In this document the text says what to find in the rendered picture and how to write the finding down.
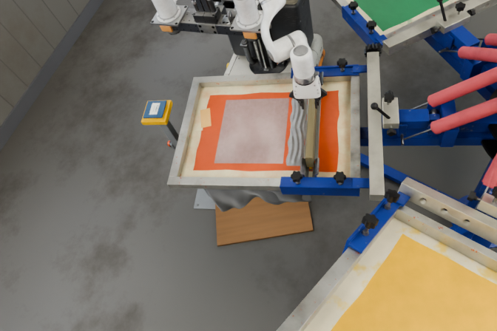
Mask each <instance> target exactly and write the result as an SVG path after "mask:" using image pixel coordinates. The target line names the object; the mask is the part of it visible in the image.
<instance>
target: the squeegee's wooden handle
mask: <svg viewBox="0 0 497 331"><path fill-rule="evenodd" d="M314 101H315V100H314V98H309V102H308V124H307V135H306V146H305V161H306V165H307V167H314V162H315V160H314V158H315V143H316V130H317V109H315V103H314Z"/></svg>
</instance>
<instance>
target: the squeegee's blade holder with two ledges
mask: <svg viewBox="0 0 497 331"><path fill-rule="evenodd" d="M308 102H309V98H308ZM320 109H321V100H319V105H318V106H317V130H316V143H315V158H314V160H315V159H317V158H318V154H319V138H320ZM307 124H308V108H307V119H306V130H305V146H306V135H307ZM304 159H305V151H304Z"/></svg>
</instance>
